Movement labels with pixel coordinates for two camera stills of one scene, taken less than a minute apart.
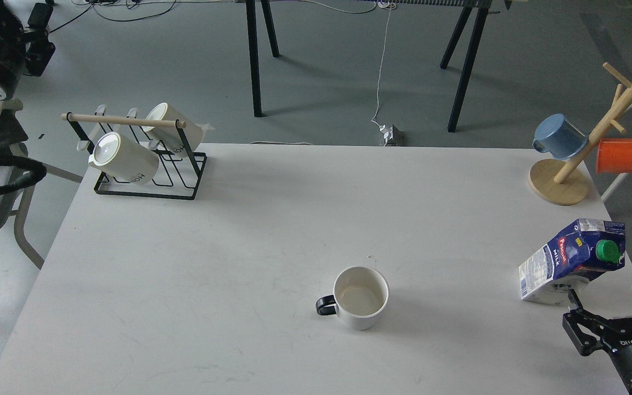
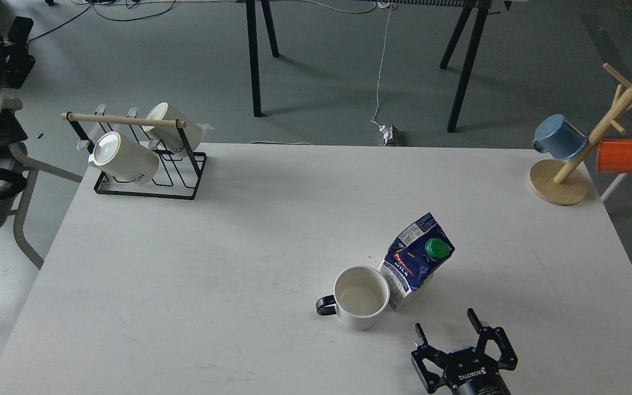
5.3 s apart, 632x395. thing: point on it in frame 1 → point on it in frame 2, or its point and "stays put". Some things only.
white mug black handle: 360,294 stays put
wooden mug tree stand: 564,182 stays put
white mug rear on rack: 181,141 stays put
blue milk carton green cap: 586,251 → 412,256
